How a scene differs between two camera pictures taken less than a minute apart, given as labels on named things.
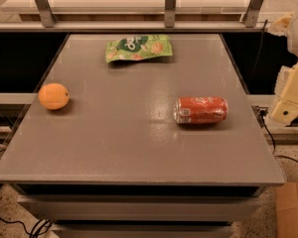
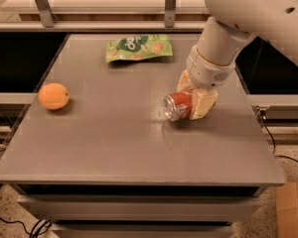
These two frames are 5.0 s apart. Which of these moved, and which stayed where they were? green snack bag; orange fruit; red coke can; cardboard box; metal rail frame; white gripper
Moved: red coke can; white gripper
Stayed: orange fruit; cardboard box; green snack bag; metal rail frame
